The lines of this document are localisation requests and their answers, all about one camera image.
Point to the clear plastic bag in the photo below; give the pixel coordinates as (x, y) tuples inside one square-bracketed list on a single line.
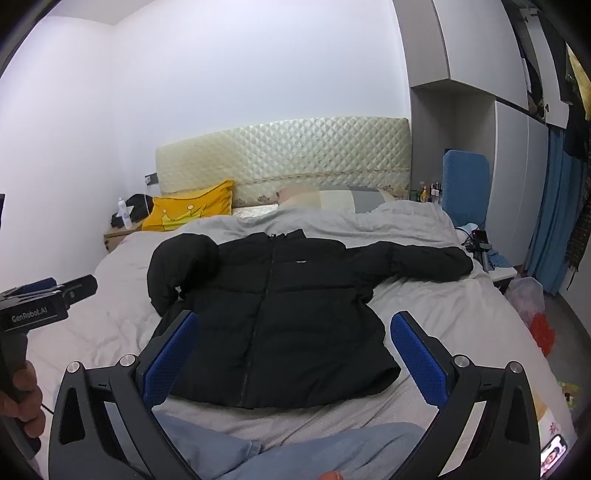
[(526, 295)]

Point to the grey white wardrobe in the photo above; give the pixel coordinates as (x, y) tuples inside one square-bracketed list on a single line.
[(482, 79)]

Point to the black puffer jacket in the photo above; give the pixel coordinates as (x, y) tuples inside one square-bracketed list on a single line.
[(285, 320)]

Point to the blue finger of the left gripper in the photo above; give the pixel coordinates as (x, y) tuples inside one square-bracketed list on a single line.
[(47, 283)]

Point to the blue folding chair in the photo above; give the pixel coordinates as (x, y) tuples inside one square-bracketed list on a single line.
[(466, 187)]

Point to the white plastic bottle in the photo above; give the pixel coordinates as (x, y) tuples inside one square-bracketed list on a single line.
[(123, 213)]

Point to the wooden nightstand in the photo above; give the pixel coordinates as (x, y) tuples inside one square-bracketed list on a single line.
[(115, 236)]

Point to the yellow crown pillow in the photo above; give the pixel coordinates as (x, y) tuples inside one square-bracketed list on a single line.
[(172, 212)]

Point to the blue curtain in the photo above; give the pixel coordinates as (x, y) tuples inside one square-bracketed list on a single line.
[(559, 210)]

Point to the smartphone with lit screen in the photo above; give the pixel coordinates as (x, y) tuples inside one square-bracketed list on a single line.
[(551, 454)]

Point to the person's left hand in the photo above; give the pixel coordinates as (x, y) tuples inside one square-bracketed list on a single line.
[(29, 408)]

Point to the red plastic bag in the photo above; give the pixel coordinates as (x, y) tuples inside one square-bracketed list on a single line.
[(542, 333)]

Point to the wall power socket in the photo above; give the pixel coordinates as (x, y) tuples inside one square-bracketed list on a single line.
[(151, 179)]

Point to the person's blue jeans legs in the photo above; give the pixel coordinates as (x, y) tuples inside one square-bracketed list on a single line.
[(367, 453)]

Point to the light grey duvet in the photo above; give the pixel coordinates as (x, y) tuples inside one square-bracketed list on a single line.
[(469, 316)]

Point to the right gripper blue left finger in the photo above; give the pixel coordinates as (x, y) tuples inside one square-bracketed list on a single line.
[(161, 361)]

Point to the black device with red light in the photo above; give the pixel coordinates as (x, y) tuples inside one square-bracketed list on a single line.
[(477, 244)]

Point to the cream quilted headboard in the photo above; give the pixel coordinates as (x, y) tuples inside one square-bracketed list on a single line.
[(262, 159)]

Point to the grey patchwork pillow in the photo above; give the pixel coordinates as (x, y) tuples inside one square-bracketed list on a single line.
[(355, 199)]

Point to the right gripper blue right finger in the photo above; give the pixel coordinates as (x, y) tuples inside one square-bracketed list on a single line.
[(425, 357)]

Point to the small items on shelf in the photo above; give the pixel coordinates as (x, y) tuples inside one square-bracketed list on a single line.
[(428, 193)]

